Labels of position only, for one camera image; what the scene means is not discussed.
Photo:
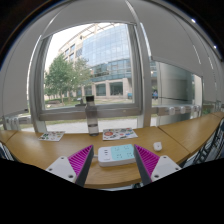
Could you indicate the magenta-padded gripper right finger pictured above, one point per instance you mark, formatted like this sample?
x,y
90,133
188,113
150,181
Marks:
x,y
162,166

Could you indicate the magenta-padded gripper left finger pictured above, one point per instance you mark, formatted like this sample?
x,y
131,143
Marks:
x,y
63,166

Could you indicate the small white charger block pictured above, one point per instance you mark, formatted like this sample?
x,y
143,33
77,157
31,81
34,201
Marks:
x,y
157,146

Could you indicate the small colourful sticker sheet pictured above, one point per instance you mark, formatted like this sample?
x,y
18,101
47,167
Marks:
x,y
51,136

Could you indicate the white power strip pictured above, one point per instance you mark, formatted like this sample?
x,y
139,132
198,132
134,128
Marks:
x,y
116,155

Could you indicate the large colourful sticker sheet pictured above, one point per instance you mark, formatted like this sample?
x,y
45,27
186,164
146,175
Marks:
x,y
119,134

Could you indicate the clear bottle with black cap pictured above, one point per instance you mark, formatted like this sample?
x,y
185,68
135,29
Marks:
x,y
92,118

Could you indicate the grey wall socket rail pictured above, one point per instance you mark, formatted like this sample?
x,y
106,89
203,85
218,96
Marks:
x,y
176,109
16,122

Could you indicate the grey window frame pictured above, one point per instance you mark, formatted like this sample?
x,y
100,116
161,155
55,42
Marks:
x,y
113,111

